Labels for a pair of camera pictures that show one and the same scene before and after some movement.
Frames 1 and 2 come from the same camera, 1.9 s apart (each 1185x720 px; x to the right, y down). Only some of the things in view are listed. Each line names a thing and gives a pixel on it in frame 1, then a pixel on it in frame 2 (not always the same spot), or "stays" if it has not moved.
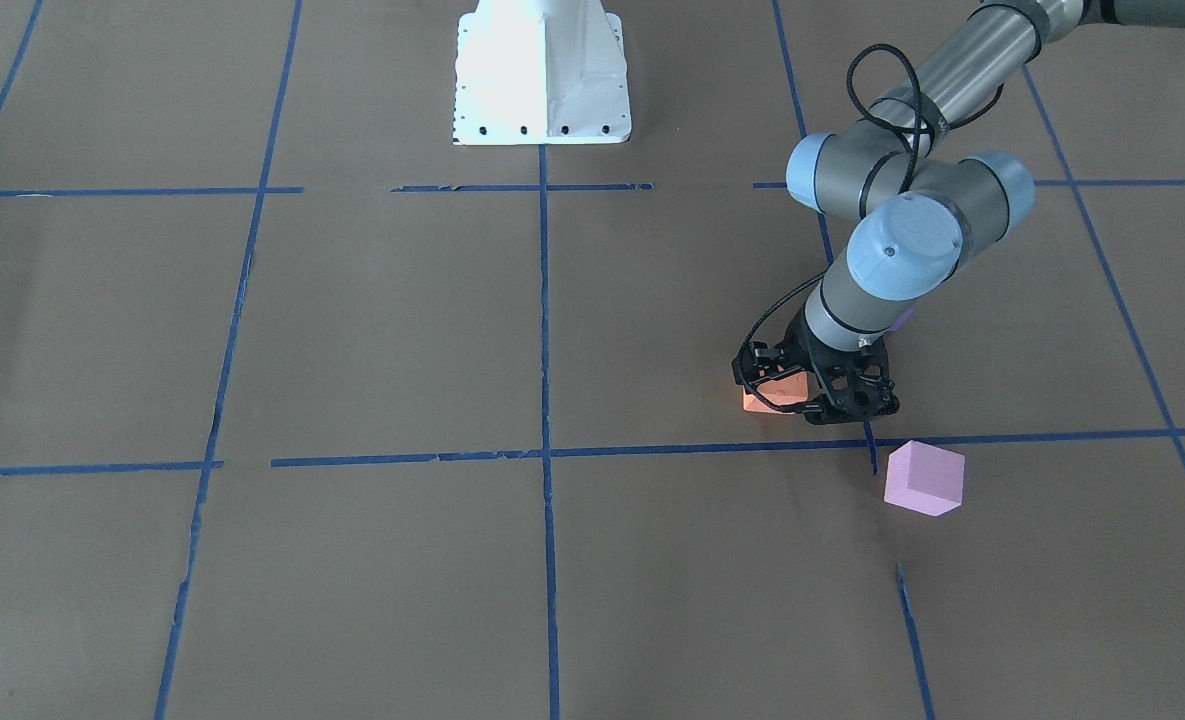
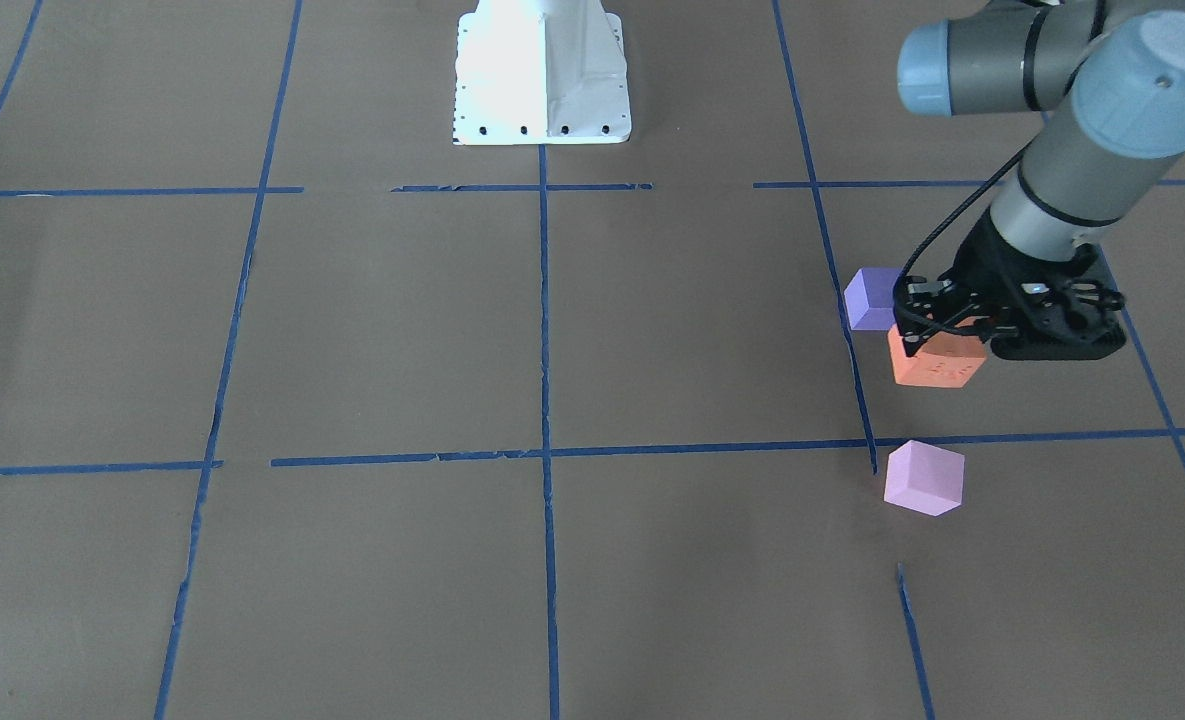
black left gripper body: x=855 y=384 to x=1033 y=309
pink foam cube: x=924 y=478 stays
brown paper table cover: x=271 y=400 stays
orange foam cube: x=782 y=391 to x=946 y=359
